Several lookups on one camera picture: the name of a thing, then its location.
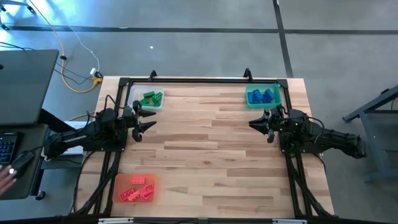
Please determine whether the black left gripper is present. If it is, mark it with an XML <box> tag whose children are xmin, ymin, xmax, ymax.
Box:
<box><xmin>124</xmin><ymin>100</ymin><xmax>157</xmax><ymax>143</ymax></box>

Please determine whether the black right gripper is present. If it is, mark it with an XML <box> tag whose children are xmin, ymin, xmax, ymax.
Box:
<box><xmin>248</xmin><ymin>108</ymin><xmax>285</xmax><ymax>144</ymax></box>

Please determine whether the teal plastic bin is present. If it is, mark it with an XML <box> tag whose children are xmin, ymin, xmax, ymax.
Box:
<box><xmin>245</xmin><ymin>83</ymin><xmax>282</xmax><ymax>110</ymax></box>

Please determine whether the clear plastic bin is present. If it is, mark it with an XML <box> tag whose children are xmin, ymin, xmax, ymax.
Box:
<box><xmin>127</xmin><ymin>84</ymin><xmax>165</xmax><ymax>111</ymax></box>

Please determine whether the orange plastic tray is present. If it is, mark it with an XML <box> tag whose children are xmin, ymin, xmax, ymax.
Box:
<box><xmin>113</xmin><ymin>173</ymin><xmax>157</xmax><ymax>205</ymax></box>

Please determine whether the white box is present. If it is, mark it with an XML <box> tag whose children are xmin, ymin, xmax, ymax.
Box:
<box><xmin>62</xmin><ymin>120</ymin><xmax>95</xmax><ymax>156</ymax></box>

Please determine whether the grey metal cart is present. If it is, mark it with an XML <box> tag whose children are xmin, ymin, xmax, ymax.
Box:
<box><xmin>343</xmin><ymin>84</ymin><xmax>398</xmax><ymax>183</ymax></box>

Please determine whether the grey laptop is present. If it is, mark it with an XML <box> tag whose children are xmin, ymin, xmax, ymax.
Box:
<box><xmin>0</xmin><ymin>49</ymin><xmax>60</xmax><ymax>126</ymax></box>

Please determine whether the black computer mouse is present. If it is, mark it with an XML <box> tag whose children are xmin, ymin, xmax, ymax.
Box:
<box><xmin>9</xmin><ymin>151</ymin><xmax>35</xmax><ymax>179</ymax></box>

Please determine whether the dark desk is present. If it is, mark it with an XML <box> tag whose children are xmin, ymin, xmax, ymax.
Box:
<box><xmin>0</xmin><ymin>123</ymin><xmax>50</xmax><ymax>200</ymax></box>

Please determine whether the black backlit keyboard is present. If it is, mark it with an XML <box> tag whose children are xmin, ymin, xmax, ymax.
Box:
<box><xmin>0</xmin><ymin>132</ymin><xmax>20</xmax><ymax>166</ymax></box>

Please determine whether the person's hand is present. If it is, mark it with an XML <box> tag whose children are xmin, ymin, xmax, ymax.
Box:
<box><xmin>0</xmin><ymin>164</ymin><xmax>18</xmax><ymax>198</ymax></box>

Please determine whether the grey stand leg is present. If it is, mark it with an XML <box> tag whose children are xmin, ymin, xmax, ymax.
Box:
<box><xmin>0</xmin><ymin>0</ymin><xmax>37</xmax><ymax>16</ymax></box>

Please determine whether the yellow extension cable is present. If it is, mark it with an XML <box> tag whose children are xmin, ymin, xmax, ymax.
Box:
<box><xmin>30</xmin><ymin>0</ymin><xmax>104</xmax><ymax>121</ymax></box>

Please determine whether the white cable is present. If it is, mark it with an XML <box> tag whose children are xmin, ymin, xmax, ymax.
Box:
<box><xmin>67</xmin><ymin>24</ymin><xmax>101</xmax><ymax>73</ymax></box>

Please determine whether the silver bracket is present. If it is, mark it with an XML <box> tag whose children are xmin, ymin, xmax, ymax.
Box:
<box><xmin>98</xmin><ymin>218</ymin><xmax>134</xmax><ymax>224</ymax></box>
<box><xmin>272</xmin><ymin>218</ymin><xmax>307</xmax><ymax>224</ymax></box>

